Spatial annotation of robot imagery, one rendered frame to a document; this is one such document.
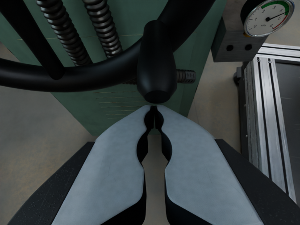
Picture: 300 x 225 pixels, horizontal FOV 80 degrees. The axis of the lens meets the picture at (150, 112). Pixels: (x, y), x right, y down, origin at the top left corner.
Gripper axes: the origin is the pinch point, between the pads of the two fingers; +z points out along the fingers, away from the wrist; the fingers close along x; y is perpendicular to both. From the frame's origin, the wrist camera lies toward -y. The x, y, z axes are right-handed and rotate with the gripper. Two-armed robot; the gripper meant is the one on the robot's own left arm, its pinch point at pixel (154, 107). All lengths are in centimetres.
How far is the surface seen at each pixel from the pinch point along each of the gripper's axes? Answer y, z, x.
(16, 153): 54, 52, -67
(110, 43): -1.8, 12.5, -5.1
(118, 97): 19.2, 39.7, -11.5
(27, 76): 0.0, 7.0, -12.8
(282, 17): -3.0, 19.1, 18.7
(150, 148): 54, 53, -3
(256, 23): -2.4, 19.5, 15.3
